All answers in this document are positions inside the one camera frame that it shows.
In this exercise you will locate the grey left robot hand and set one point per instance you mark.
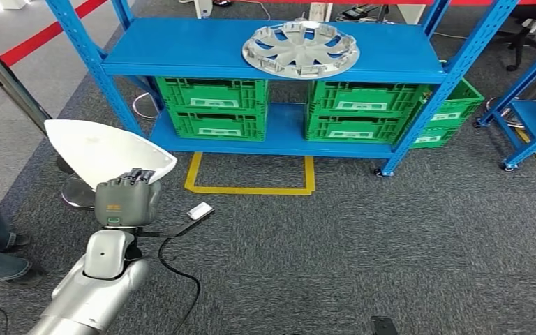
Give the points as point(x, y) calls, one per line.
point(127, 203)

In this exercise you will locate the white pointed plastic shell part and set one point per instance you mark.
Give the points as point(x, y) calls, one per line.
point(106, 150)

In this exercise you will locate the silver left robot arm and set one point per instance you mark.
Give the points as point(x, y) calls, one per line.
point(97, 286)

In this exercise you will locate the blue metal shelf rack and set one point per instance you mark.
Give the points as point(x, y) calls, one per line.
point(194, 46)
point(534, 115)

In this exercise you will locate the green plastic crate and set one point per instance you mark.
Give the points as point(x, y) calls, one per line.
point(185, 127)
point(434, 136)
point(180, 94)
point(332, 99)
point(323, 131)
point(462, 104)

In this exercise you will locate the yellow floor tape outline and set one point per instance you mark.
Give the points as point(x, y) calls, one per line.
point(309, 175)

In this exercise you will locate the white table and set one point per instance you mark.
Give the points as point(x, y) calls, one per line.
point(202, 8)

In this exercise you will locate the grey wheel hubcap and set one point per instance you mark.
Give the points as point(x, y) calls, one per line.
point(302, 53)

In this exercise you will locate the black controller with screen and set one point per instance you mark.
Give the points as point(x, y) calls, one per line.
point(353, 13)

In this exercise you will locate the white table side panel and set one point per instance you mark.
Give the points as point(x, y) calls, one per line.
point(411, 14)

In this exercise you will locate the black left wrist camera bracket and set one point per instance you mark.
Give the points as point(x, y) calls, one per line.
point(180, 230)

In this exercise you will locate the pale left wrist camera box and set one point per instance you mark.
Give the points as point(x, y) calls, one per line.
point(200, 211)

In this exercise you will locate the chrome stanchion post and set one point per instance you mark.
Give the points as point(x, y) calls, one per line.
point(18, 92)
point(504, 121)

